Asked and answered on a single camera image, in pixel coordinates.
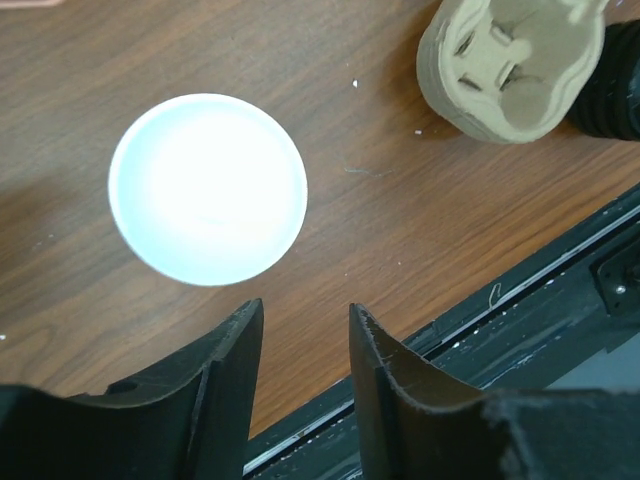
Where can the beige pulp cup carrier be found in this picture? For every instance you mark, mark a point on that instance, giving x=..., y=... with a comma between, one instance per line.
x=507, y=72

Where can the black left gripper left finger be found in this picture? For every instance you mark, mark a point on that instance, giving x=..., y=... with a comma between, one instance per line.
x=186, y=416

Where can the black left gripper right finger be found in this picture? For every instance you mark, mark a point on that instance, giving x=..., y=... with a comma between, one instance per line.
x=415, y=421

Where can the brown paper coffee cup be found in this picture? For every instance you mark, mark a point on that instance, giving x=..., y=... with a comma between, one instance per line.
x=207, y=189

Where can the black plastic cup lid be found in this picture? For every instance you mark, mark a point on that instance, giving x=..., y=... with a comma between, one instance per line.
x=608, y=104

